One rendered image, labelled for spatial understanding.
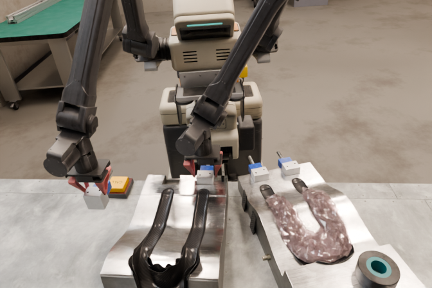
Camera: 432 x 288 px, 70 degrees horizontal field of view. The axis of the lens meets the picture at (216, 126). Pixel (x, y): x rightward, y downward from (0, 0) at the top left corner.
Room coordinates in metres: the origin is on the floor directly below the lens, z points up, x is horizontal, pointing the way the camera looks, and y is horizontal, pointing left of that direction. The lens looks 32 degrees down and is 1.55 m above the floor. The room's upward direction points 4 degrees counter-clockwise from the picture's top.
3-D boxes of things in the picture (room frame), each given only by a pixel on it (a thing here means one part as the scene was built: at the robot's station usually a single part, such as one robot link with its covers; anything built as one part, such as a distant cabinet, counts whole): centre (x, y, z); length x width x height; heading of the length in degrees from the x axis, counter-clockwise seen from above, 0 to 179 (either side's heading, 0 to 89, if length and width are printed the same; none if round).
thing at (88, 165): (0.65, 0.35, 1.06); 0.10 x 0.07 x 0.07; 83
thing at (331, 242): (0.56, -0.23, 0.90); 0.26 x 0.18 x 0.08; 10
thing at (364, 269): (0.37, -0.31, 0.93); 0.08 x 0.08 x 0.04
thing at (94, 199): (0.69, 0.34, 0.93); 0.13 x 0.05 x 0.05; 173
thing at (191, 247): (0.53, 0.12, 0.92); 0.35 x 0.16 x 0.09; 173
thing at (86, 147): (0.64, 0.35, 1.12); 0.07 x 0.06 x 0.07; 169
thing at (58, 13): (4.30, 1.85, 0.47); 2.61 x 1.04 x 0.94; 0
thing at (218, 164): (0.74, 0.02, 0.95); 0.07 x 0.07 x 0.09; 84
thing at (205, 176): (0.78, 0.04, 0.89); 0.13 x 0.05 x 0.05; 173
